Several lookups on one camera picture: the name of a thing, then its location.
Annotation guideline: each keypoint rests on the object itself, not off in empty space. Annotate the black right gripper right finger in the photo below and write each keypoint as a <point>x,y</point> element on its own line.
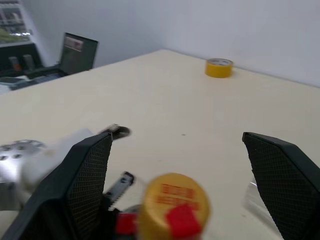
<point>282,180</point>

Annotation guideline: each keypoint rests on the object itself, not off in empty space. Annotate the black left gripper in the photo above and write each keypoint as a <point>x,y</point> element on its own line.
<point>120,187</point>

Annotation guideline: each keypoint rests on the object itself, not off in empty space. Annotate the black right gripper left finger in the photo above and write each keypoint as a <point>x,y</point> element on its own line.
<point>75,180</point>

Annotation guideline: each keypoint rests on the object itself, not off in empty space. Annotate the clear bottle with yellow cap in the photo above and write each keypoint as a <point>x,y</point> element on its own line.
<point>172,200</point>

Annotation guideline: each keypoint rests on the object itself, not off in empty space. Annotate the dark laptop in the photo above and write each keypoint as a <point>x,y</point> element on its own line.
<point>77,53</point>

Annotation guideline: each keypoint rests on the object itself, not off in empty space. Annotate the yellow tape roll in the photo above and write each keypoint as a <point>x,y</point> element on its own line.
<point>219,68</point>

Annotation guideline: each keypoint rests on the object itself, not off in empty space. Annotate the black equipment case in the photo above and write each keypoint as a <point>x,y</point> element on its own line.
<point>17,57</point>

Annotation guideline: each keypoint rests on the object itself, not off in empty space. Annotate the window with blinds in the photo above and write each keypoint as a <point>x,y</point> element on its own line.
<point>12,22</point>

